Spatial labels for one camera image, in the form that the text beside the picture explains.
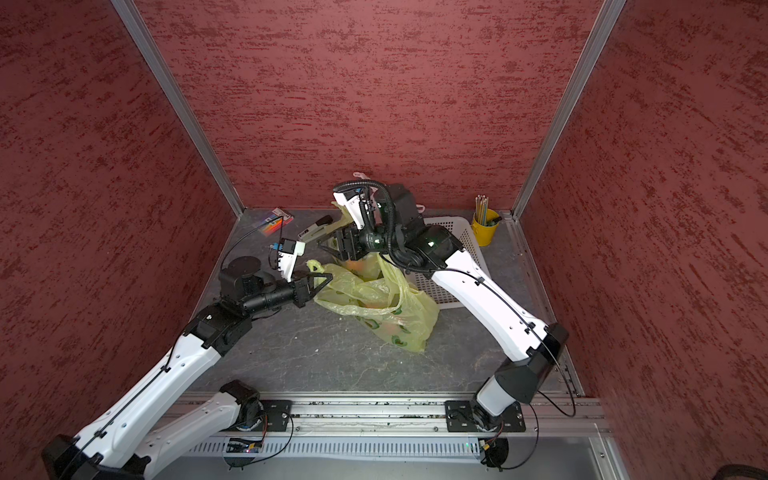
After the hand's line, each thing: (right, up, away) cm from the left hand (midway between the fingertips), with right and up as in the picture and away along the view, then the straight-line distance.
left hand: (330, 284), depth 69 cm
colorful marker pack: (-34, +15, +45) cm, 58 cm away
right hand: (+1, +9, -6) cm, 11 cm away
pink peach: (+14, -14, +10) cm, 22 cm away
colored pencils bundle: (+47, +21, +34) cm, 61 cm away
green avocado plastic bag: (+6, +1, +27) cm, 28 cm away
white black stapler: (-14, +15, +41) cm, 46 cm away
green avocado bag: (+9, -3, +10) cm, 13 cm away
